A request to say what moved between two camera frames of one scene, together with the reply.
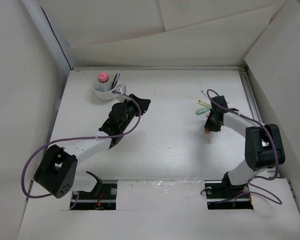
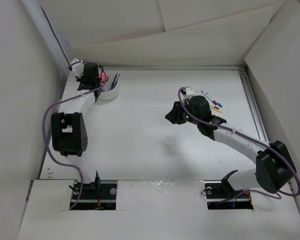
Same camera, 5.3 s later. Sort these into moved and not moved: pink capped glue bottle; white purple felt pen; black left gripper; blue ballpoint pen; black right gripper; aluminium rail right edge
Moved: black right gripper; black left gripper
Not moved: white purple felt pen; pink capped glue bottle; blue ballpoint pen; aluminium rail right edge
